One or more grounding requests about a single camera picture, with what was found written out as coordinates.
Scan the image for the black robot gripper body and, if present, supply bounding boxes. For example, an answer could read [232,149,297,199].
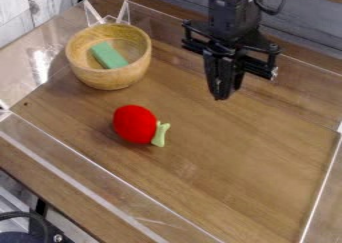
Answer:
[181,0,281,79]

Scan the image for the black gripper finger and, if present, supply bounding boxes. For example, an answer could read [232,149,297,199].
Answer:
[202,50,235,100]
[233,53,245,91]

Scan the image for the brown wooden bowl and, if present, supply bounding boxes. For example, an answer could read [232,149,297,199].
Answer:
[65,23,152,90]

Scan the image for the green rectangular block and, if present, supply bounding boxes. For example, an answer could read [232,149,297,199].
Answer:
[90,42,128,69]

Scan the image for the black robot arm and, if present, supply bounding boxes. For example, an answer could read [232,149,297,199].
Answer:
[181,0,285,100]

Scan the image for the red plush tomato toy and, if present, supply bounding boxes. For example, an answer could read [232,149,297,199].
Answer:
[112,105,170,147]

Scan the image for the clear acrylic tray barrier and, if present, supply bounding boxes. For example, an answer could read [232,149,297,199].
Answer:
[0,0,342,243]

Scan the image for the black clamp under table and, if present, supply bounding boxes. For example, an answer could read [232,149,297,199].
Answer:
[29,199,74,243]

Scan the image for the black cable loop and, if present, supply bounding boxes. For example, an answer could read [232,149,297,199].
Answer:
[0,210,50,243]

